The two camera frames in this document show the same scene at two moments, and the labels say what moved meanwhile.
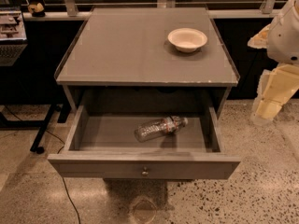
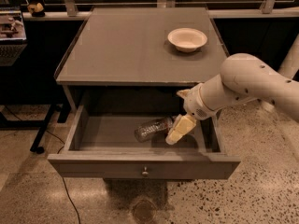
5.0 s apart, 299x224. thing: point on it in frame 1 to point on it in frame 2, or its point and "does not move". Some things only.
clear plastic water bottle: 158,128 does not move
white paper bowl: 187,39 does not move
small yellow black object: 36,9 does not move
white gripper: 284,42 to 194,103
